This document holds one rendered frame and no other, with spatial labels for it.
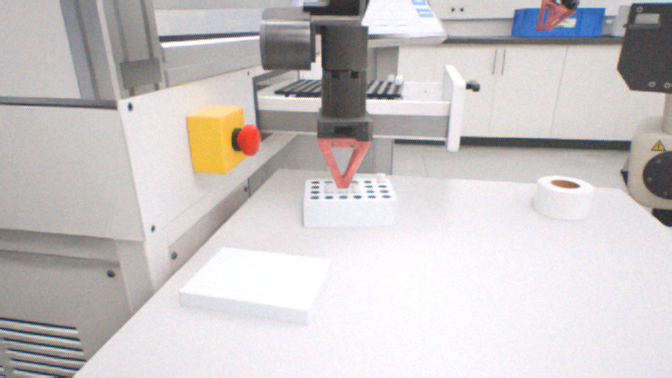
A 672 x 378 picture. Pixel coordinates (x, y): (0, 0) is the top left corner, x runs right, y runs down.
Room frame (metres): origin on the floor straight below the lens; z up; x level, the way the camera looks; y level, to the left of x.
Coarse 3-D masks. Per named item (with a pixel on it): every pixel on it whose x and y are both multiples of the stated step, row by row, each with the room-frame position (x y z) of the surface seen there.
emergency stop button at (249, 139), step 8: (248, 128) 0.50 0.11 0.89; (256, 128) 0.51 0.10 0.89; (240, 136) 0.50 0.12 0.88; (248, 136) 0.50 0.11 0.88; (256, 136) 0.51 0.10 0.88; (240, 144) 0.50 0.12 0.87; (248, 144) 0.49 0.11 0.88; (256, 144) 0.51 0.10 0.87; (248, 152) 0.50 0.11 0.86; (256, 152) 0.51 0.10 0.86
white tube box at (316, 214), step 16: (320, 192) 0.53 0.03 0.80; (336, 192) 0.53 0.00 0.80; (352, 192) 0.53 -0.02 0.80; (368, 192) 0.54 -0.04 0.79; (384, 192) 0.54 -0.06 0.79; (304, 208) 0.50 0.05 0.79; (320, 208) 0.50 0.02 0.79; (336, 208) 0.50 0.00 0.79; (352, 208) 0.50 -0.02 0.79; (368, 208) 0.50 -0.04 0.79; (384, 208) 0.50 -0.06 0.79; (304, 224) 0.50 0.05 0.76; (320, 224) 0.50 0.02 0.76; (336, 224) 0.50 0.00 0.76; (352, 224) 0.50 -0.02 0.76; (368, 224) 0.50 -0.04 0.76; (384, 224) 0.50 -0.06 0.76
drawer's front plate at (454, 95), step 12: (444, 72) 0.90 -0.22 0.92; (456, 72) 0.78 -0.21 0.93; (444, 84) 0.86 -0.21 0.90; (456, 84) 0.65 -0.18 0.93; (444, 96) 0.83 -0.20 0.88; (456, 96) 0.65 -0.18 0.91; (456, 108) 0.65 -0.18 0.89; (456, 120) 0.65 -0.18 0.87; (456, 132) 0.65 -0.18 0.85; (456, 144) 0.65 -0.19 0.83
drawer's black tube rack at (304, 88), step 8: (304, 80) 0.91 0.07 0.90; (312, 80) 0.91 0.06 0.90; (320, 80) 0.91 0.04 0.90; (280, 88) 0.79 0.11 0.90; (288, 88) 0.79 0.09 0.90; (296, 88) 0.80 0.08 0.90; (304, 88) 0.79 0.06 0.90; (312, 88) 0.79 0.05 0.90; (320, 88) 0.79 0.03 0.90; (368, 88) 0.79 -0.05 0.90; (376, 88) 0.80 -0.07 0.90; (384, 88) 0.79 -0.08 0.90; (288, 96) 0.77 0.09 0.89; (296, 96) 0.84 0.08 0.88; (304, 96) 0.88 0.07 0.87; (312, 96) 0.88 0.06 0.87; (320, 96) 0.88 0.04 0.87; (368, 96) 0.73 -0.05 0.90; (376, 96) 0.73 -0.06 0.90; (384, 96) 0.72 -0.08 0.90
